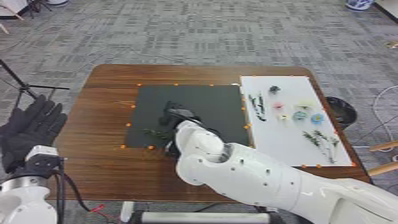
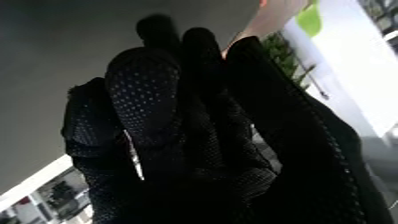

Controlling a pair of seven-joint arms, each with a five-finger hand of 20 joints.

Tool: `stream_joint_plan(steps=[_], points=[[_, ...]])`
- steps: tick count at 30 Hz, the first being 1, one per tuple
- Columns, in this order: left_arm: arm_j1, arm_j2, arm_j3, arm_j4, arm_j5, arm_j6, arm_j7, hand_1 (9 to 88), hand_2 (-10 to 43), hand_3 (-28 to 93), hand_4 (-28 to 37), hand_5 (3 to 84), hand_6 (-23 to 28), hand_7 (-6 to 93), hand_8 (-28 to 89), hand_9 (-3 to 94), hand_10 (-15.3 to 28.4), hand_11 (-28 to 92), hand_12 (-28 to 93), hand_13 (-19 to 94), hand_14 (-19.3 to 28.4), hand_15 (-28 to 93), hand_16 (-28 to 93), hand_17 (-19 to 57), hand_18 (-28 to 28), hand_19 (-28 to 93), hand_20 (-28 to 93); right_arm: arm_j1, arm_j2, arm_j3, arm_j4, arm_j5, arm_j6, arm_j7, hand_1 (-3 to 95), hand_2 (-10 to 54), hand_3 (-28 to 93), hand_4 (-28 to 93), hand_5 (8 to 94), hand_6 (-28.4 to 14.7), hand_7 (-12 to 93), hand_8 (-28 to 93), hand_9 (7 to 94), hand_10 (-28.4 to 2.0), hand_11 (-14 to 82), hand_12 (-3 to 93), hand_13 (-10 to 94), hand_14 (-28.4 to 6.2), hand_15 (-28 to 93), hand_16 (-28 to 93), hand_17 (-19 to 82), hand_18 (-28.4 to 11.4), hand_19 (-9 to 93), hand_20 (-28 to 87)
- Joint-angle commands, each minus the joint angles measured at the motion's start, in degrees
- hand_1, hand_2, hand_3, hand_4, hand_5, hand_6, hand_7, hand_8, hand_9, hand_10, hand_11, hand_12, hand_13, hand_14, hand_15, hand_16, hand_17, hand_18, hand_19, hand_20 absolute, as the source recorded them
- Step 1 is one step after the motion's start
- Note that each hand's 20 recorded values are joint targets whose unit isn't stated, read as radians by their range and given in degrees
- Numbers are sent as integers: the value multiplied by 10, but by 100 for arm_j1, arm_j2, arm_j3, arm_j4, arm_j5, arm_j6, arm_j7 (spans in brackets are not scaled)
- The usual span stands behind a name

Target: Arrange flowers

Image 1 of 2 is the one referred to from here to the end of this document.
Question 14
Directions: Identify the black round bin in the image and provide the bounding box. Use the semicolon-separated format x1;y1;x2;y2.
323;96;359;130

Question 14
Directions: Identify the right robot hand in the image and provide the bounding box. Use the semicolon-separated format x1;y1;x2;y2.
156;101;206;135

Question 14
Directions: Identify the blue and white vase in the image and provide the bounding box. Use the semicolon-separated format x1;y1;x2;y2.
345;0;377;12

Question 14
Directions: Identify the black cable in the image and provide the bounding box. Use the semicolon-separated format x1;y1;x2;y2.
52;159;108;224

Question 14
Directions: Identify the white sheet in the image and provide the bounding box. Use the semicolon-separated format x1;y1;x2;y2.
238;75;357;168

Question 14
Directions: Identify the pale white flower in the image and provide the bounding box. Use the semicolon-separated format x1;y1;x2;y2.
295;99;318;111

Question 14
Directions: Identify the dark mat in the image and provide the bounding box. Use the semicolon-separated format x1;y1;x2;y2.
123;84;254;150

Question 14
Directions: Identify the black tripod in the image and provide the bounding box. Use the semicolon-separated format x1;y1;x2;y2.
0;59;73;107

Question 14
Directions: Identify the small white flower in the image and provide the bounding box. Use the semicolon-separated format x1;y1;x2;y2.
275;114;291;127

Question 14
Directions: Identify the wooden chair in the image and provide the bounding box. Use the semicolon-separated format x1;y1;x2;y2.
366;139;398;177

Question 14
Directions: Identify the dark green sprig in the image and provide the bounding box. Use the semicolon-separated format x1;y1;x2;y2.
247;93;268;122

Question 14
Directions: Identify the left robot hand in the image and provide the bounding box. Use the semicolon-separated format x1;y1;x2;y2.
0;94;69;174

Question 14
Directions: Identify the pale grey bar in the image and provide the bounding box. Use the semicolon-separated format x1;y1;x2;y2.
131;212;272;224

